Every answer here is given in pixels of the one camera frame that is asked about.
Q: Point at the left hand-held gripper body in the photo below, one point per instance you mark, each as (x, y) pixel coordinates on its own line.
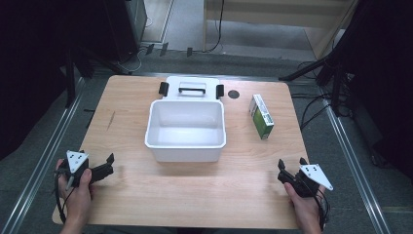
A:
(76, 161)

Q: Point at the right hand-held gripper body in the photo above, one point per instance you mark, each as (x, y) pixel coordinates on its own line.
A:
(315, 175)

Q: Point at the person's right hand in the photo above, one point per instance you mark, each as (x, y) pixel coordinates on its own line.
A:
(307, 211)

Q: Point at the person's left hand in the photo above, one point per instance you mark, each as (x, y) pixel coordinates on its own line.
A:
(78, 201)

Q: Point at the green and white carton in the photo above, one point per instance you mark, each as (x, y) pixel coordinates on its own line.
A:
(263, 118)

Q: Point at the black metal stand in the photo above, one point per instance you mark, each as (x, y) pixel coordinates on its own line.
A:
(69, 81)

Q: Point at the white plastic storage box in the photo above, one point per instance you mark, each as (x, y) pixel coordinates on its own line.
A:
(185, 130)

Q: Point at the black round table grommet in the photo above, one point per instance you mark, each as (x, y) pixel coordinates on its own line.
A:
(233, 94)

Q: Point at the black tripod stand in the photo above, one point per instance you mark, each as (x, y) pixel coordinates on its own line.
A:
(324, 68)

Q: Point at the dark cabinet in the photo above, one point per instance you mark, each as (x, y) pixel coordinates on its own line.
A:
(126, 26)

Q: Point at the light wooden furniture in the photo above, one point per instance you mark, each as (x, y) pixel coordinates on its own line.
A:
(276, 16)

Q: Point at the metal floor rail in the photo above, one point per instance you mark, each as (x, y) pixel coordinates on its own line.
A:
(42, 162)
(354, 162)

